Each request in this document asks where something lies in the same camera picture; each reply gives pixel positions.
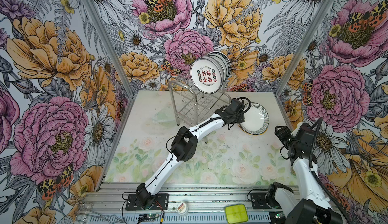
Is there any left aluminium corner post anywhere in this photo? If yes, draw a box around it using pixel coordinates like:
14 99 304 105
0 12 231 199
71 0 135 97

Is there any green circuit board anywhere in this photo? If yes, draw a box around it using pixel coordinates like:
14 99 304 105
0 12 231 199
137 213 164 224

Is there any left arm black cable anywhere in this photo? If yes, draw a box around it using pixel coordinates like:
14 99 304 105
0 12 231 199
121 96 252 194

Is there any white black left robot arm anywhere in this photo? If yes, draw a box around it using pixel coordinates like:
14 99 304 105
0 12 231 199
135 97 252 209

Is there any black striped rim plate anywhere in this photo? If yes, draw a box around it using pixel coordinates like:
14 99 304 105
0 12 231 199
238 102 270 135

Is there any aluminium corner post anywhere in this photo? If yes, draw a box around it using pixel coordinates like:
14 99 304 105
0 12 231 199
71 0 135 97
274 0 346 96

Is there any round tape roll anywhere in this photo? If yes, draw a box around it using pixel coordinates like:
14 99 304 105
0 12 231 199
176 202 189 216

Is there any red floral pattern plate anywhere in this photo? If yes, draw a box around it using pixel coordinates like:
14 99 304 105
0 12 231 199
190 56 225 94

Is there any silver wire dish rack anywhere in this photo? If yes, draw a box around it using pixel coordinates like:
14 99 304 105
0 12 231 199
168 80 231 128

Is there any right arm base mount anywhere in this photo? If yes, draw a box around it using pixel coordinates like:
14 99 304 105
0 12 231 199
249 192 272 210

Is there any right aluminium corner post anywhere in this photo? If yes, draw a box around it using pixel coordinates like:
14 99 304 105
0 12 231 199
274 0 346 96

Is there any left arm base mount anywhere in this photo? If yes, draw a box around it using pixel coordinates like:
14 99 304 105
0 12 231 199
125 193 169 211

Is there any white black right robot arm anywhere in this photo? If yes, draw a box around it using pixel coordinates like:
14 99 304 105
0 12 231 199
265 119 345 224

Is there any green square box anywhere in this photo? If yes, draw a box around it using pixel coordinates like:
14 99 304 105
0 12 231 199
225 204 249 224

